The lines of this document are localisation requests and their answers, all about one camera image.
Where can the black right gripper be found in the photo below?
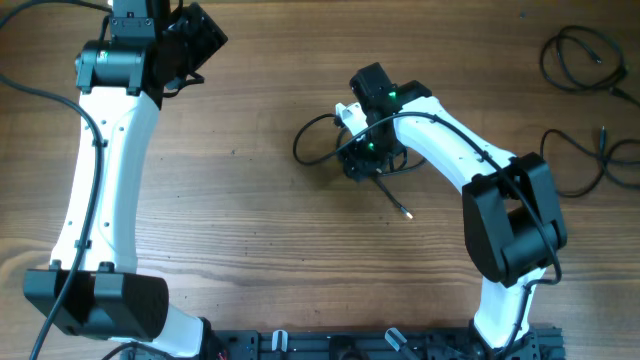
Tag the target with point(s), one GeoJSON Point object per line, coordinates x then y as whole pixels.
{"type": "Point", "coordinates": [357, 162]}

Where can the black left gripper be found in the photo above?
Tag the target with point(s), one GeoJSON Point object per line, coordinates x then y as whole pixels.
{"type": "Point", "coordinates": [206, 33]}

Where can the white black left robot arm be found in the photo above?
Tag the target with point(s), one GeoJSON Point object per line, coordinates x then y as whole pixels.
{"type": "Point", "coordinates": [147, 51]}

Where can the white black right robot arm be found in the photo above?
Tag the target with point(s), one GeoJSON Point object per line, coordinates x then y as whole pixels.
{"type": "Point", "coordinates": [513, 224]}

